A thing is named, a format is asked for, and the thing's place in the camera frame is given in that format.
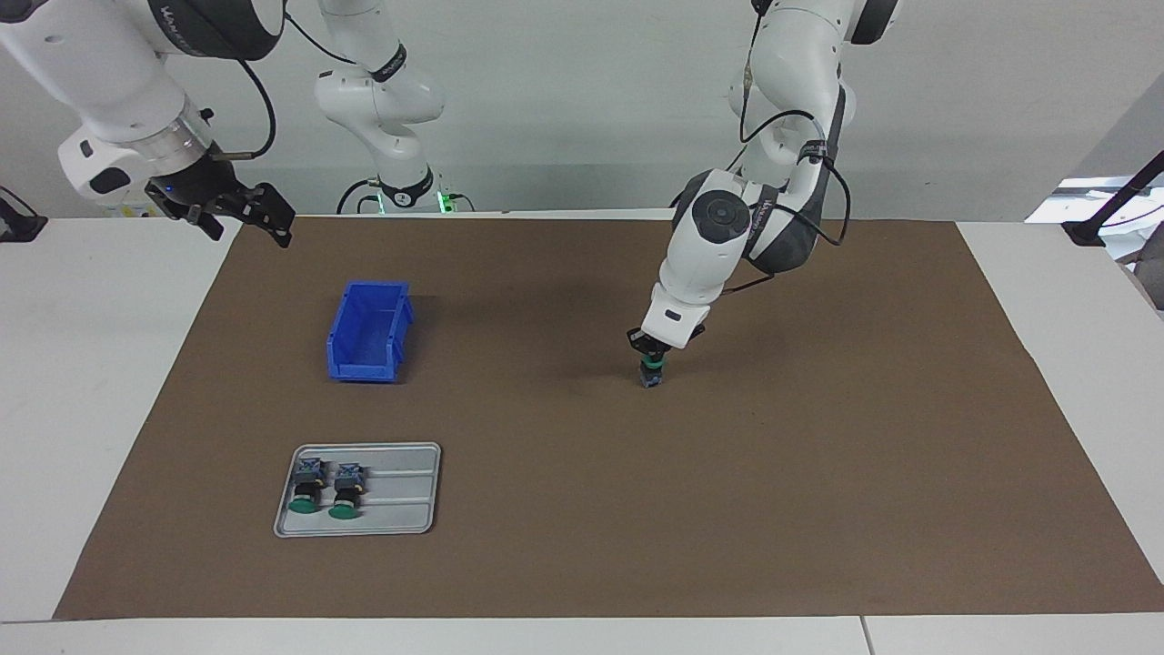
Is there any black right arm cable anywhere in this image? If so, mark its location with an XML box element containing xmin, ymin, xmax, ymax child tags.
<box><xmin>214</xmin><ymin>14</ymin><xmax>360</xmax><ymax>165</ymax></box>

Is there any grey chair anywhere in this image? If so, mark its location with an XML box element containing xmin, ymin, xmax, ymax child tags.
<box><xmin>1117</xmin><ymin>250</ymin><xmax>1164</xmax><ymax>312</ymax></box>

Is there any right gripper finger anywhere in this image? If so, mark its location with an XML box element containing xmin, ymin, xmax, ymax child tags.
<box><xmin>150</xmin><ymin>198</ymin><xmax>224</xmax><ymax>242</ymax></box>
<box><xmin>235</xmin><ymin>182</ymin><xmax>296</xmax><ymax>248</ymax></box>

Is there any black clamp mount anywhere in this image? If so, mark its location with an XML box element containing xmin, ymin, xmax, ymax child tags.
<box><xmin>0</xmin><ymin>186</ymin><xmax>48</xmax><ymax>243</ymax></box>

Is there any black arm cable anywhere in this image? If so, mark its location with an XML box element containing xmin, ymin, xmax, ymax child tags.
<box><xmin>214</xmin><ymin>14</ymin><xmax>360</xmax><ymax>165</ymax></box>
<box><xmin>723</xmin><ymin>0</ymin><xmax>854</xmax><ymax>297</ymax></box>

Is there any brown table mat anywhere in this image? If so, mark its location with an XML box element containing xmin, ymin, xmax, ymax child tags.
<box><xmin>53</xmin><ymin>217</ymin><xmax>1164</xmax><ymax>621</ymax></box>

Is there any blue plastic bin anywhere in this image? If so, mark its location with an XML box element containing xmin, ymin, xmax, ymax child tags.
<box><xmin>326</xmin><ymin>280</ymin><xmax>416</xmax><ymax>384</ymax></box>

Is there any black base cable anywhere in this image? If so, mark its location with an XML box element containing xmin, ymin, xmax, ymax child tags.
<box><xmin>335</xmin><ymin>177</ymin><xmax>383</xmax><ymax>216</ymax></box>

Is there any black angled stand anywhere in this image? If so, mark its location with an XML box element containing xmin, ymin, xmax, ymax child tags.
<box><xmin>1062</xmin><ymin>150</ymin><xmax>1164</xmax><ymax>248</ymax></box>

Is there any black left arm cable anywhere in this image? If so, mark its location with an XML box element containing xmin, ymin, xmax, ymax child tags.
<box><xmin>723</xmin><ymin>0</ymin><xmax>854</xmax><ymax>297</ymax></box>

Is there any grey metal tray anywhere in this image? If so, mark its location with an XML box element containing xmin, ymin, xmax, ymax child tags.
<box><xmin>273</xmin><ymin>442</ymin><xmax>443</xmax><ymax>539</ymax></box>

